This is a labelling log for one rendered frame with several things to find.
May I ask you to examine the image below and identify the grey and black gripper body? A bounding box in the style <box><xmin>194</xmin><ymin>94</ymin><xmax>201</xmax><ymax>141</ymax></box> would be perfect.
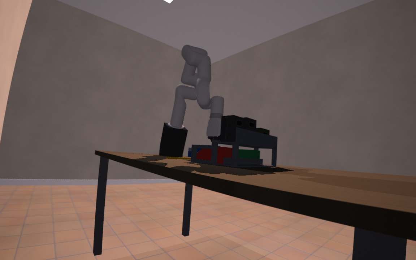
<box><xmin>207</xmin><ymin>118</ymin><xmax>221</xmax><ymax>137</ymax></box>

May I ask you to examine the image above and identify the dark grey metal shelf rack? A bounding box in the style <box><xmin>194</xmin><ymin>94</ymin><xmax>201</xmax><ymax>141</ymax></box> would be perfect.
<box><xmin>188</xmin><ymin>127</ymin><xmax>277</xmax><ymax>168</ymax></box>

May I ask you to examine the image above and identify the olive green case with orange latches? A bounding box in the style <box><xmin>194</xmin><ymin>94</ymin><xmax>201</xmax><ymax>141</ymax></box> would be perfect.
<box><xmin>256</xmin><ymin>128</ymin><xmax>269</xmax><ymax>135</ymax></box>

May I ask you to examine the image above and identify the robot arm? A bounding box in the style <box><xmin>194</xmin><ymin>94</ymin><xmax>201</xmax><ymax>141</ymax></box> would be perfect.
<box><xmin>168</xmin><ymin>45</ymin><xmax>224</xmax><ymax>129</ymax></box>

